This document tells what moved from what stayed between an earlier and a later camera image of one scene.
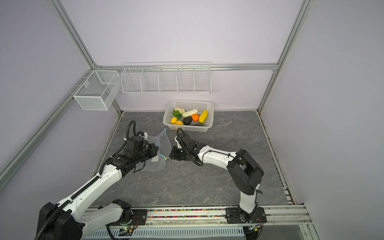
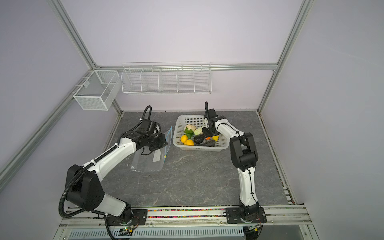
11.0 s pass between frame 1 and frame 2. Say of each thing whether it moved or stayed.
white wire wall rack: stayed
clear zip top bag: stayed
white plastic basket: moved
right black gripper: moved
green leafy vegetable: moved
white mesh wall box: stayed
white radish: moved
